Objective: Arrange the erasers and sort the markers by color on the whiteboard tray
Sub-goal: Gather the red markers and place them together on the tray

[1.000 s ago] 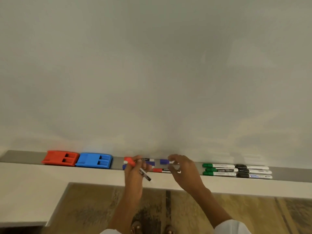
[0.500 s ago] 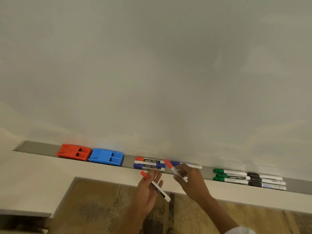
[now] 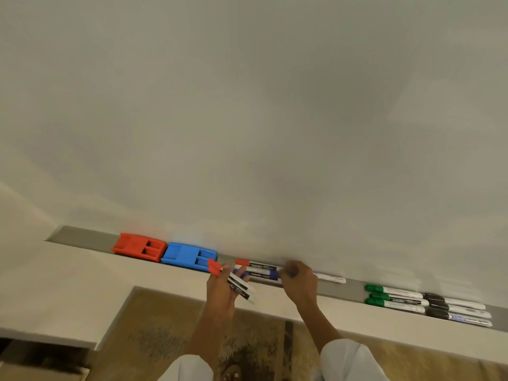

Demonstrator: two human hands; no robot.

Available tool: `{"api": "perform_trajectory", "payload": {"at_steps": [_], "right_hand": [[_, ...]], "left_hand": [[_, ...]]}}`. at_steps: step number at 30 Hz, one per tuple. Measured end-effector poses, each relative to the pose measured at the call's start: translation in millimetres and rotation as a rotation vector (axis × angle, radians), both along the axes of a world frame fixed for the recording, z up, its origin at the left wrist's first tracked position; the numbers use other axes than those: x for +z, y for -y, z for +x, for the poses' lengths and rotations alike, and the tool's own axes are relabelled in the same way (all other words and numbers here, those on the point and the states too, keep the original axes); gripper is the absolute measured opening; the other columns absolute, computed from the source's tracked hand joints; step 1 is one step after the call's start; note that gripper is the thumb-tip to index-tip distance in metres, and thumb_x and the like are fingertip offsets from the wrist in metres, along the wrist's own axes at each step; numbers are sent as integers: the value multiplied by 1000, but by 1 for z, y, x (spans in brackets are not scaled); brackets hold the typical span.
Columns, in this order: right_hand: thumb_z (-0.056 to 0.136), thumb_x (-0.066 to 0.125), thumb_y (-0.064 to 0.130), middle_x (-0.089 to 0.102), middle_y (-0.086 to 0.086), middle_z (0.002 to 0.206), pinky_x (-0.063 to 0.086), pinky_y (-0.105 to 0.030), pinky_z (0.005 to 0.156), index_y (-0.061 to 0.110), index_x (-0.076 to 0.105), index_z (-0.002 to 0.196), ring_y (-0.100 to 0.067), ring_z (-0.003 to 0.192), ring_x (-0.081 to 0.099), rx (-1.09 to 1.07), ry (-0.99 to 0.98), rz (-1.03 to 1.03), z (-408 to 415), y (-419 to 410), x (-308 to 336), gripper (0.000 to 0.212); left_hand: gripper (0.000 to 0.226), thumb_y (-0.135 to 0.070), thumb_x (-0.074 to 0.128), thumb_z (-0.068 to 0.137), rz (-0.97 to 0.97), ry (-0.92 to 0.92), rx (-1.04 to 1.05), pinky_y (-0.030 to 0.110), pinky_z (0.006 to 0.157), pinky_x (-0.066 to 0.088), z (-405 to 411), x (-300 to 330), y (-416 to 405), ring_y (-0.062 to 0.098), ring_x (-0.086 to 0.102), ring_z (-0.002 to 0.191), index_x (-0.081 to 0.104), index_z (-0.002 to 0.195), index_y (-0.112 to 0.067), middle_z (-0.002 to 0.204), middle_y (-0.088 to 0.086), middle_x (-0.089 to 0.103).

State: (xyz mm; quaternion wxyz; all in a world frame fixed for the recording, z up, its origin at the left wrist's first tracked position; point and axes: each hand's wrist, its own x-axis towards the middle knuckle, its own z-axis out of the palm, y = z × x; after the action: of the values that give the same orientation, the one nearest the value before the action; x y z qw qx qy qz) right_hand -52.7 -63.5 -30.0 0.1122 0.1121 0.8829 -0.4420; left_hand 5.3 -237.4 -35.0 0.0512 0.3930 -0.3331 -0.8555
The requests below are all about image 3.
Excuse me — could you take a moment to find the person's left hand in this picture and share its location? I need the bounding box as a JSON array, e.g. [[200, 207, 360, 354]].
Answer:
[[206, 264, 251, 320]]

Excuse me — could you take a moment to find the person's right hand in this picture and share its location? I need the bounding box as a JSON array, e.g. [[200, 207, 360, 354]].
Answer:
[[279, 260, 319, 311]]

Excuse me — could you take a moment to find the white marker with black label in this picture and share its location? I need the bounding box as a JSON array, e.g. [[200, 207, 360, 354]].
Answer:
[[227, 278, 256, 305]]

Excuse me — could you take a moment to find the red cap whiteboard marker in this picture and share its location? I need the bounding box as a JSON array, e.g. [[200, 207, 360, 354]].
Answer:
[[207, 258, 258, 296], [235, 258, 281, 273]]

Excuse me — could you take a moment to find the white barrel marker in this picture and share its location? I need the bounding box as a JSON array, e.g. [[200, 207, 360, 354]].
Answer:
[[313, 272, 347, 284]]

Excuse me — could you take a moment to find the person's right forearm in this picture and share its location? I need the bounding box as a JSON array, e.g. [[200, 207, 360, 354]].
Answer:
[[297, 302, 343, 353]]

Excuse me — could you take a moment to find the person's left forearm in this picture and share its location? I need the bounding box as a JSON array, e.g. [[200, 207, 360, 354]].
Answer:
[[186, 311, 235, 367]]

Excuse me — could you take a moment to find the blue whiteboard marker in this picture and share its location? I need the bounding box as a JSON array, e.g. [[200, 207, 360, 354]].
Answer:
[[233, 268, 283, 284]]

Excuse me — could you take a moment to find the blue whiteboard eraser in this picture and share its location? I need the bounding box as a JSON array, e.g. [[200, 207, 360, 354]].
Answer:
[[161, 243, 218, 273]]

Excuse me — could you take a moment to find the grey marker tray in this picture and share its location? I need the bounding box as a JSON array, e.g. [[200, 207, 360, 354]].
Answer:
[[47, 225, 508, 333]]

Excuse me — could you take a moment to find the green cap whiteboard marker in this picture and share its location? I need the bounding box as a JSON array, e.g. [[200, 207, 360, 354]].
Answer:
[[369, 292, 430, 307], [364, 284, 425, 300], [364, 297, 427, 315]]

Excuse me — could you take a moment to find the white left sleeve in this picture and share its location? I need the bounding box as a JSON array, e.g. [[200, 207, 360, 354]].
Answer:
[[158, 355, 216, 381]]

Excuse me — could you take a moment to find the white sleeve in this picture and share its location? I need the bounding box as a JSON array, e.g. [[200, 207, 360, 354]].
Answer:
[[319, 339, 390, 381], [158, 355, 216, 381]]

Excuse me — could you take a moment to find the white right sleeve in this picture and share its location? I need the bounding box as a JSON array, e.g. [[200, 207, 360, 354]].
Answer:
[[319, 339, 390, 381]]

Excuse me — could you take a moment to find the red whiteboard eraser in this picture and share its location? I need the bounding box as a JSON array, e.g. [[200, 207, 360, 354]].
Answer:
[[111, 233, 168, 263]]

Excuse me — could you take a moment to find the white whiteboard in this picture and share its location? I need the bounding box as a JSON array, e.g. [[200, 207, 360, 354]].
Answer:
[[0, 0, 508, 311]]

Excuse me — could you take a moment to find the black cap whiteboard marker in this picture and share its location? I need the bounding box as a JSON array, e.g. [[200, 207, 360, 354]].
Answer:
[[422, 293, 487, 311], [425, 308, 494, 328], [428, 299, 492, 319]]

